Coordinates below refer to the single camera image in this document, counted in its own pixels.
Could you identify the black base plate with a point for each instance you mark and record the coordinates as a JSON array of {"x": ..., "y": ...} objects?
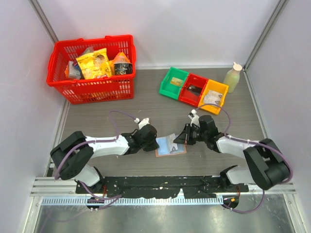
[{"x": 164, "y": 187}]

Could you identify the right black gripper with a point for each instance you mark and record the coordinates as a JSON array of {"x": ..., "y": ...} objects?
[{"x": 184, "y": 137}]

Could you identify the gold credit card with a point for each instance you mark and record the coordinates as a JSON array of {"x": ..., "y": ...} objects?
[{"x": 176, "y": 81}]

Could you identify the black round can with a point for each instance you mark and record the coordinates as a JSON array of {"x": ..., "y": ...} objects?
[{"x": 123, "y": 68}]

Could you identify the red plastic shopping basket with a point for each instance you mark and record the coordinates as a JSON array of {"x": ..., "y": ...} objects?
[{"x": 118, "y": 87}]

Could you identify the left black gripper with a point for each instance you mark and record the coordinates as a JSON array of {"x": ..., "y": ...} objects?
[{"x": 154, "y": 145}]

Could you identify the red plastic bin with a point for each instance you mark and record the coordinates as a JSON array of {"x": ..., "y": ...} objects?
[{"x": 187, "y": 97}]

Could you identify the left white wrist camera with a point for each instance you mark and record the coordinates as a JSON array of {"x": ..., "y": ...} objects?
[{"x": 142, "y": 123}]

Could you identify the black credit card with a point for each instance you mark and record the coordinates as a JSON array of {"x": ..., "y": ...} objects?
[{"x": 194, "y": 90}]

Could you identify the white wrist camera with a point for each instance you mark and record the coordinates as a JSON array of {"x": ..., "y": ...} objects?
[
  {"x": 142, "y": 123},
  {"x": 194, "y": 117}
]

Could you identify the green lotion bottle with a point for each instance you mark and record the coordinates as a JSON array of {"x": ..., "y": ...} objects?
[{"x": 232, "y": 77}]

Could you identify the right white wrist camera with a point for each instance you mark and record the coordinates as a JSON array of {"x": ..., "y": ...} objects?
[{"x": 194, "y": 117}]

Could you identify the yellow chips bag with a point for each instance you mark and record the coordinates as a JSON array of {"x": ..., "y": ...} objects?
[{"x": 95, "y": 65}]

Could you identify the orange snack packet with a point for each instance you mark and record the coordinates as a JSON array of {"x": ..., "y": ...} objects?
[{"x": 119, "y": 58}]

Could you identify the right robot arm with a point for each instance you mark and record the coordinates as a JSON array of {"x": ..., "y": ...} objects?
[{"x": 265, "y": 166}]

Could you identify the white VIP credit card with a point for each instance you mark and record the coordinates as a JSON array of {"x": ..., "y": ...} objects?
[{"x": 214, "y": 93}]

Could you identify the grey small box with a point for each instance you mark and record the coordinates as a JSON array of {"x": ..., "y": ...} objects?
[{"x": 71, "y": 72}]

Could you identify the pink leather card holder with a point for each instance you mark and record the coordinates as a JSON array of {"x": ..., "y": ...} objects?
[{"x": 163, "y": 150}]

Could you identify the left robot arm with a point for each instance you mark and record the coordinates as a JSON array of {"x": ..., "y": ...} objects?
[{"x": 72, "y": 155}]

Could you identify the yellow plastic bin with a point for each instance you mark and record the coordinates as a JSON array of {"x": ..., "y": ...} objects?
[{"x": 215, "y": 86}]

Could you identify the white cable duct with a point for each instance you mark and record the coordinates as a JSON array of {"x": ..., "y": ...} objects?
[{"x": 86, "y": 200}]

